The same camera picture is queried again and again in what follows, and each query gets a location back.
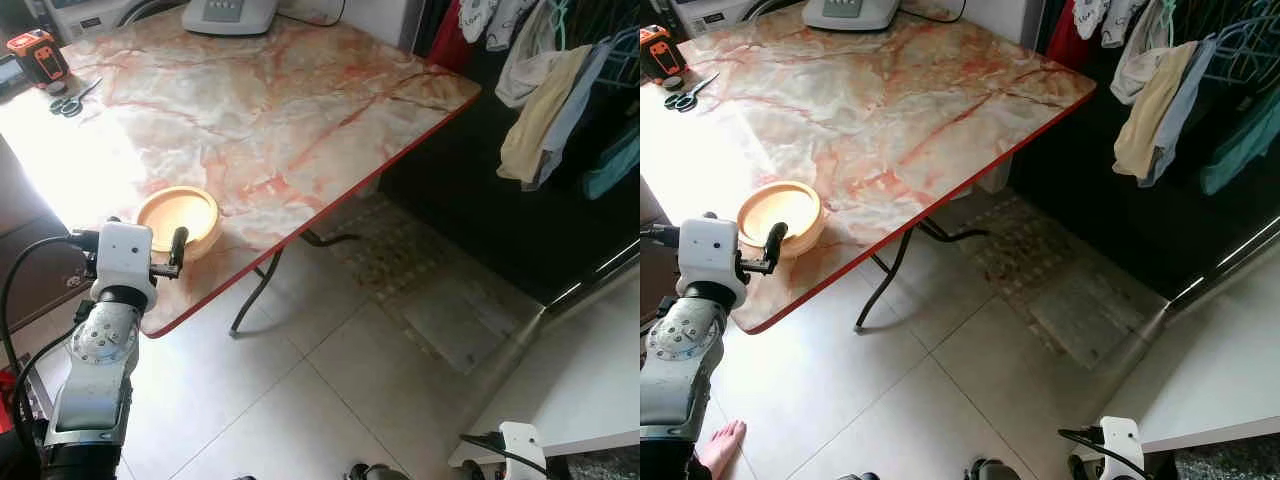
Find cream hanging cloth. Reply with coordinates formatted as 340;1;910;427
497;45;593;186
1112;42;1199;181

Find person's bare foot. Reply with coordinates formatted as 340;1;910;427
693;419;749;479

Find marble pattern folding table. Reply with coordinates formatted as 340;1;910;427
640;5;1098;336
0;5;483;339

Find orange round bowl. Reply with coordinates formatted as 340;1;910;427
136;186;224;263
737;181;827;259

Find white digital scale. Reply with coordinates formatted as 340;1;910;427
182;0;281;36
802;0;901;31

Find teal hanging cloth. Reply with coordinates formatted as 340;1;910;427
582;125;641;201
1198;85;1280;197

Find orange black tape measure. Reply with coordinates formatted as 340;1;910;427
640;25;687;81
5;30;71;83

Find red hanging cloth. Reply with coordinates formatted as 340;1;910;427
1045;0;1093;73
428;0;477;76

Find black electronic box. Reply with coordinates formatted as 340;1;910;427
0;55;41;101

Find patterned floor mat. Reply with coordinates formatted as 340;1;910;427
335;192;549;377
958;188;1173;373

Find grey hanging cloth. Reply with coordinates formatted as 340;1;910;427
533;40;616;191
1138;38;1219;189

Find small printed white garment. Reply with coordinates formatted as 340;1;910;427
1073;0;1141;49
458;0;503;49

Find black handled scissors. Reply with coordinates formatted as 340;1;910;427
50;78;103;118
664;72;721;113

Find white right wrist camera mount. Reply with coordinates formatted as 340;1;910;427
1098;416;1147;480
498;421;548;480

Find white hanging garment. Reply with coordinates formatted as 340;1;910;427
1110;0;1176;106
494;0;566;109

